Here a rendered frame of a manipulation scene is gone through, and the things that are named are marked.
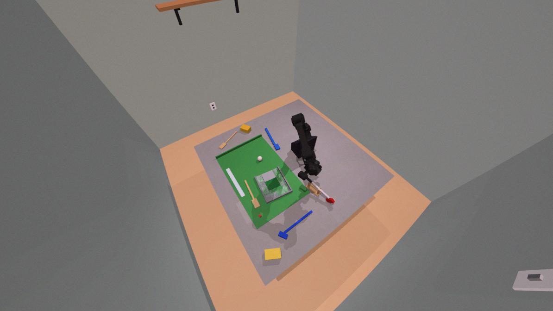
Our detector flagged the orange block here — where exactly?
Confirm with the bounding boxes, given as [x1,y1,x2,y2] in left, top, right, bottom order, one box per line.
[240,124,251,133]

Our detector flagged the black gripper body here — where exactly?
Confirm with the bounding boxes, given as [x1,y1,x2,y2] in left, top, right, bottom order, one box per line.
[298,160,320,180]

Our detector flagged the yellow rectangular block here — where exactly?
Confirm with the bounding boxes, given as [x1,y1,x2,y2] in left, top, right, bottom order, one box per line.
[265,248,281,260]

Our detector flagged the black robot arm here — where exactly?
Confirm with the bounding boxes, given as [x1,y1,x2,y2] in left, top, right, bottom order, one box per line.
[291,113,321,176]

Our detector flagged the green flat mat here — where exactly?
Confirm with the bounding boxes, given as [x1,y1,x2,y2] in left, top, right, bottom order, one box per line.
[217,137,310,229]

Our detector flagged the white flat bar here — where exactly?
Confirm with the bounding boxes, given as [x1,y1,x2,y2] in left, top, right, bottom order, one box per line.
[226,168,245,197]

